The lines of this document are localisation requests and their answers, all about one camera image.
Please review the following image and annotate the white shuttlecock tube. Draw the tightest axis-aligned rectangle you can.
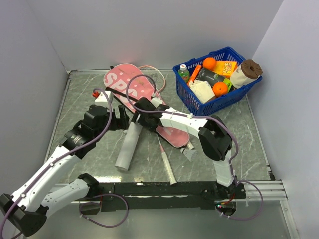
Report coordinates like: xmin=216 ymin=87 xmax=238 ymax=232
xmin=115 ymin=122 xmax=142 ymax=171

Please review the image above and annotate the white shuttlecock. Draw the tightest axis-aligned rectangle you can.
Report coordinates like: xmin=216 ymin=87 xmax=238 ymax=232
xmin=180 ymin=148 xmax=198 ymax=162

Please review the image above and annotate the lime green packet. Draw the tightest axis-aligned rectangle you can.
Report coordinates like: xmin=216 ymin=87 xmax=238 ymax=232
xmin=223 ymin=78 xmax=234 ymax=92

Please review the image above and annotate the orange fruit back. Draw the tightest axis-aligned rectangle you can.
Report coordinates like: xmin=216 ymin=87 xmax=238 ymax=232
xmin=202 ymin=57 xmax=217 ymax=71

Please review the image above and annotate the white cloth bag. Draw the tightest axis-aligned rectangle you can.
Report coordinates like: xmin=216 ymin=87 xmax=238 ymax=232
xmin=189 ymin=80 xmax=215 ymax=103

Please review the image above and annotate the pink badminton racket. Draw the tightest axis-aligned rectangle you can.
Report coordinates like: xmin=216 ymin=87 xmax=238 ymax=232
xmin=138 ymin=65 xmax=177 ymax=186

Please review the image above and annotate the black packet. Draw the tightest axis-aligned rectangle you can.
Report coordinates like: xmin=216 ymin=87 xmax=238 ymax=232
xmin=196 ymin=68 xmax=225 ymax=86

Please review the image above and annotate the brown paper roll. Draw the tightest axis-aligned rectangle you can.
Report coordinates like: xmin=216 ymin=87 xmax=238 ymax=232
xmin=230 ymin=59 xmax=263 ymax=89

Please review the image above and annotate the yellow orange snack box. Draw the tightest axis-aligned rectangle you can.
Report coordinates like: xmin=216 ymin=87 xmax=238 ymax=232
xmin=213 ymin=61 xmax=238 ymax=79

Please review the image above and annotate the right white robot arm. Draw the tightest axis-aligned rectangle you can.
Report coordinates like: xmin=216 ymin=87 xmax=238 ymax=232
xmin=133 ymin=97 xmax=235 ymax=198

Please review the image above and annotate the orange slim box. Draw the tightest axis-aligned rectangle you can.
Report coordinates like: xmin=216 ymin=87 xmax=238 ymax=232
xmin=187 ymin=64 xmax=202 ymax=86

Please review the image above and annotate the orange fruit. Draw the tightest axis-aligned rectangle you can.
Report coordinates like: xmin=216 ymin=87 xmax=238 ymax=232
xmin=212 ymin=82 xmax=228 ymax=97
xmin=202 ymin=57 xmax=217 ymax=71

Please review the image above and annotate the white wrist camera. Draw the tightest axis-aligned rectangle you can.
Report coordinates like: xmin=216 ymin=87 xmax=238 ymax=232
xmin=151 ymin=97 xmax=163 ymax=107
xmin=92 ymin=91 xmax=114 ymax=108

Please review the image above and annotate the orange fruit front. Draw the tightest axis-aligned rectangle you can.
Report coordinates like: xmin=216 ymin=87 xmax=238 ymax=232
xmin=212 ymin=82 xmax=228 ymax=97

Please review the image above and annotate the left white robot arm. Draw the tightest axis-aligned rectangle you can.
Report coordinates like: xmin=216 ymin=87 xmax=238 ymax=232
xmin=0 ymin=105 xmax=129 ymax=237

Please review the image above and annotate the green drink bottle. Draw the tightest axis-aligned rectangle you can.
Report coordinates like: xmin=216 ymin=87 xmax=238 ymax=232
xmin=178 ymin=64 xmax=190 ymax=83

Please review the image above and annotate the blue plastic basket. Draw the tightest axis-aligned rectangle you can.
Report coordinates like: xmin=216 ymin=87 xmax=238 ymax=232
xmin=172 ymin=46 xmax=263 ymax=116

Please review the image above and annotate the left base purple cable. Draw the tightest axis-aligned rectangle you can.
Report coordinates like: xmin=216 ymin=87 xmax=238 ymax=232
xmin=78 ymin=193 xmax=129 ymax=228

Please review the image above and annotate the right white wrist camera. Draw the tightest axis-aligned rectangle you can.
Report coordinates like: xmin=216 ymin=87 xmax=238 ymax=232
xmin=151 ymin=97 xmax=163 ymax=107

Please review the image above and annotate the pink racket cover bag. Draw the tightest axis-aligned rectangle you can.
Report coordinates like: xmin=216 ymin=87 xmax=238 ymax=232
xmin=103 ymin=63 xmax=191 ymax=148

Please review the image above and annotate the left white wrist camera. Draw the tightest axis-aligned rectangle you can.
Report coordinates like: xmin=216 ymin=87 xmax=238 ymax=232
xmin=92 ymin=91 xmax=114 ymax=108

